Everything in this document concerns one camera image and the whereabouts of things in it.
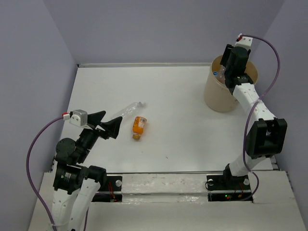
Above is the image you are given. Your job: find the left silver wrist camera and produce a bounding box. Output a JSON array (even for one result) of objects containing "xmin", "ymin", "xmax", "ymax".
[{"xmin": 69, "ymin": 109, "xmax": 88, "ymax": 127}]

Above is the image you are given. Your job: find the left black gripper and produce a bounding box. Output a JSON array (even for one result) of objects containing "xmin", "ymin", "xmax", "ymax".
[{"xmin": 77, "ymin": 110, "xmax": 123, "ymax": 161}]

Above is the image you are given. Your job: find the clear crushed bottle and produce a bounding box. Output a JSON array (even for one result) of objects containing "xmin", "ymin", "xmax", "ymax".
[{"xmin": 110, "ymin": 102, "xmax": 146, "ymax": 125}]

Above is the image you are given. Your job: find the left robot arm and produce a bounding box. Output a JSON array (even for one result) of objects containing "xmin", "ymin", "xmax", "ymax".
[{"xmin": 51, "ymin": 110, "xmax": 123, "ymax": 231}]

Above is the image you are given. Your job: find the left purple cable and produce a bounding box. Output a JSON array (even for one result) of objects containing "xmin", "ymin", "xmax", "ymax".
[{"xmin": 26, "ymin": 112, "xmax": 70, "ymax": 229}]

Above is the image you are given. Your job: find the orange juice bottle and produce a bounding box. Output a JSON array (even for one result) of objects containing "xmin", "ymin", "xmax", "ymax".
[{"xmin": 132, "ymin": 116, "xmax": 147, "ymax": 141}]

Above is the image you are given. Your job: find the beige plastic bin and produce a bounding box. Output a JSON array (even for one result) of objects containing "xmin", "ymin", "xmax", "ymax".
[{"xmin": 203, "ymin": 54, "xmax": 258, "ymax": 113}]

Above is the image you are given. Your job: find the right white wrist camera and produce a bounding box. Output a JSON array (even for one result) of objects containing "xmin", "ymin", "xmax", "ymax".
[{"xmin": 234, "ymin": 33, "xmax": 253, "ymax": 50}]

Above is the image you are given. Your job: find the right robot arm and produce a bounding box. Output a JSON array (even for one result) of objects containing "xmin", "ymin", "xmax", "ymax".
[{"xmin": 220, "ymin": 44, "xmax": 287, "ymax": 189}]

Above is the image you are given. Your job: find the green label water bottle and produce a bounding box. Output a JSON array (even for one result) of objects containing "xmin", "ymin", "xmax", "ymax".
[{"xmin": 217, "ymin": 66, "xmax": 225, "ymax": 83}]

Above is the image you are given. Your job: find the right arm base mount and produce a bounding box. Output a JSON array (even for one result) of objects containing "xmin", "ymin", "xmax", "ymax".
[{"xmin": 205, "ymin": 175, "xmax": 253, "ymax": 202}]

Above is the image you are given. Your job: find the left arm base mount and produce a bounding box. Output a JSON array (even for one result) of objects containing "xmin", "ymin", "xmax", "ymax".
[{"xmin": 92, "ymin": 175, "xmax": 123, "ymax": 203}]

